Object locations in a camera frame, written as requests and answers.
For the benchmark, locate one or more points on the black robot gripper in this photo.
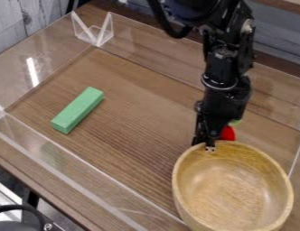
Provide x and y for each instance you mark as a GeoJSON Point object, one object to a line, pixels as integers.
{"type": "Point", "coordinates": [218, 107]}

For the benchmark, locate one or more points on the red toy strawberry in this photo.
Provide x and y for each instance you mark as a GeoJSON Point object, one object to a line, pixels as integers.
{"type": "Point", "coordinates": [227, 130]}

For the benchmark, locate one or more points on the wooden oval bowl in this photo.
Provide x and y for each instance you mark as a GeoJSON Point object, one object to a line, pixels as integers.
{"type": "Point", "coordinates": [231, 189]}

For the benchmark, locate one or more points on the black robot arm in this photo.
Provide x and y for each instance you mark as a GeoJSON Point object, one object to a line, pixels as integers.
{"type": "Point", "coordinates": [225, 23]}

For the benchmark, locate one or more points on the green rectangular block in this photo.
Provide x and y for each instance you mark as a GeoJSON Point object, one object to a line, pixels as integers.
{"type": "Point", "coordinates": [76, 110]}

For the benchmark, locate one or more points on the clear acrylic tray enclosure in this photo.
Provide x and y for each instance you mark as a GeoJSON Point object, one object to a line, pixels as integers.
{"type": "Point", "coordinates": [106, 173]}

